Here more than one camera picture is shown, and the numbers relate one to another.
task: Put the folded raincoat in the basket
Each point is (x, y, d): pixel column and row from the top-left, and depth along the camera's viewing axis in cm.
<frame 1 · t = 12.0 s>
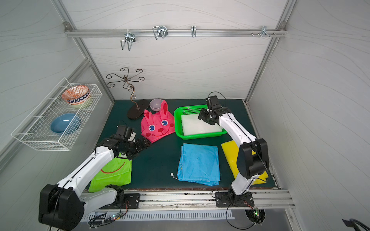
left hand: (146, 148, 81), fingers open
right hand: (201, 115, 89), fingers open
pink bunny raincoat: (157, 124, 106), on the table
white folded raincoat: (191, 125, 99), point 5 cm above the table
blue folded raincoat: (199, 164, 86), on the table
lime green frog raincoat: (117, 172, 83), on the table
small purple bowl: (155, 104, 116), point 3 cm above the table
brown metal jewelry stand: (136, 112, 113), on the table

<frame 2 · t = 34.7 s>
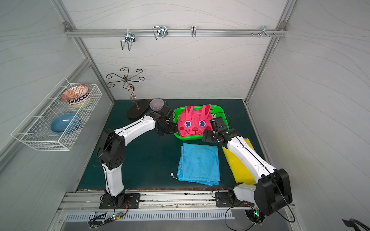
left hand: (173, 132, 91), fingers open
right hand: (210, 136, 84), fingers open
pink bunny raincoat: (191, 122, 100), point 6 cm above the table
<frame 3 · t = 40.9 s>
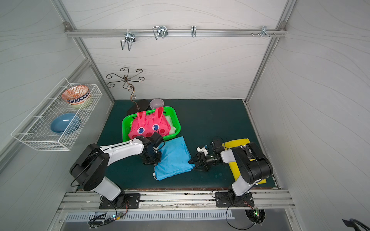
left hand: (158, 164, 86), fingers closed
right hand: (192, 166, 84), fingers open
pink bunny raincoat: (144, 125, 98), point 6 cm above the table
blue folded raincoat: (175, 157, 90), on the table
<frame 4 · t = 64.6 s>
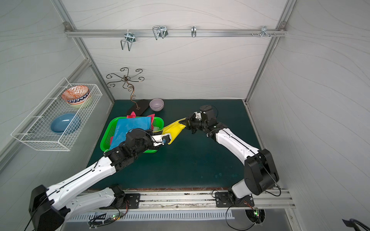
left hand: (161, 129, 74), fingers closed
right hand: (178, 119, 78), fingers closed
blue folded raincoat: (123, 125, 94), point 9 cm above the table
green plastic basket: (109, 130, 95), point 7 cm above the table
yellow folded raincoat: (174, 129, 74), point 25 cm above the table
